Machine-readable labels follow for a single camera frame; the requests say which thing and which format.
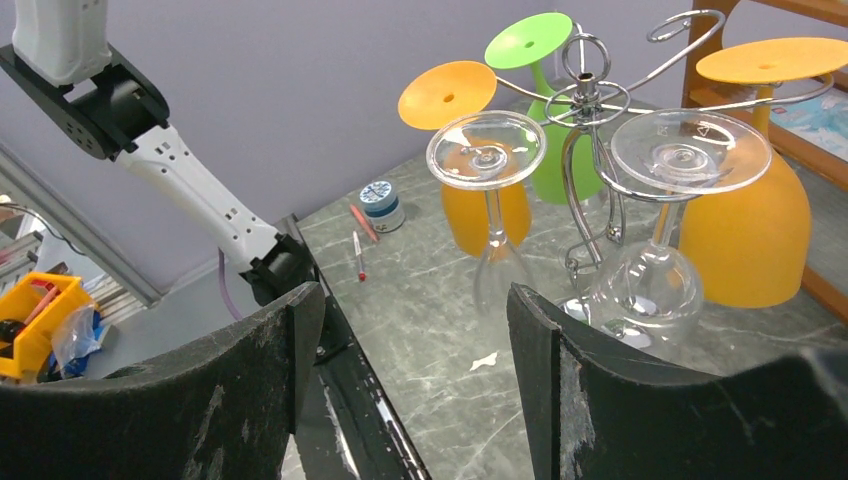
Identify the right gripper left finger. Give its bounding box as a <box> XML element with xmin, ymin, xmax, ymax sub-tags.
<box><xmin>1</xmin><ymin>281</ymin><xmax>325</xmax><ymax>479</ymax></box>

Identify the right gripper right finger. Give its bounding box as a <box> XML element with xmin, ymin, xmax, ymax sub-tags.
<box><xmin>506</xmin><ymin>284</ymin><xmax>847</xmax><ymax>479</ymax></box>

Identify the clear wine glass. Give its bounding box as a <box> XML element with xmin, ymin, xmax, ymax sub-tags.
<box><xmin>586</xmin><ymin>108</ymin><xmax>772</xmax><ymax>357</ymax></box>
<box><xmin>426</xmin><ymin>110</ymin><xmax>547</xmax><ymax>316</ymax></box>

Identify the orange plastic goblet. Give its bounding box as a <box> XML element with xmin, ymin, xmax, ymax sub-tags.
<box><xmin>397</xmin><ymin>60</ymin><xmax>542</xmax><ymax>258</ymax></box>
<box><xmin>679</xmin><ymin>37</ymin><xmax>847</xmax><ymax>308</ymax></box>

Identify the green plastic goblet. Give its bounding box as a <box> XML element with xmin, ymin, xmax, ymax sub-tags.
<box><xmin>484</xmin><ymin>11</ymin><xmax>605</xmax><ymax>206</ymax></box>

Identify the chrome wine glass rack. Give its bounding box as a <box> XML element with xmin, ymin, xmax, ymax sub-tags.
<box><xmin>497</xmin><ymin>1</ymin><xmax>847</xmax><ymax>325</ymax></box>

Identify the wooden shelf rack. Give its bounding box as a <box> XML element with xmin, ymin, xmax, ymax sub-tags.
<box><xmin>682</xmin><ymin>0</ymin><xmax>848</xmax><ymax>326</ymax></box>

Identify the silver red pen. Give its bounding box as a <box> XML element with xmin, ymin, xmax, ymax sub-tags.
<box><xmin>352</xmin><ymin>231</ymin><xmax>367</xmax><ymax>282</ymax></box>

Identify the yellow parts bin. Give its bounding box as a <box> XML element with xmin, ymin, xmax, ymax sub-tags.
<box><xmin>1</xmin><ymin>272</ymin><xmax>94</xmax><ymax>383</ymax></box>

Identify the orange pencil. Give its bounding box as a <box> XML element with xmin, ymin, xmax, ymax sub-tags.
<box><xmin>349</xmin><ymin>204</ymin><xmax>380</xmax><ymax>243</ymax></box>

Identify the blue packaged item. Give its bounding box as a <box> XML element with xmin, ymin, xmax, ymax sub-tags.
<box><xmin>771</xmin><ymin>90</ymin><xmax>847</xmax><ymax>162</ymax></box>

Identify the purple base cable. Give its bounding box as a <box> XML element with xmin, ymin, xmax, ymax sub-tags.
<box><xmin>217</xmin><ymin>248</ymin><xmax>246</xmax><ymax>323</ymax></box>

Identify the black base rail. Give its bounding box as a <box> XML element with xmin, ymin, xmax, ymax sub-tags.
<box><xmin>285</xmin><ymin>256</ymin><xmax>432</xmax><ymax>479</ymax></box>

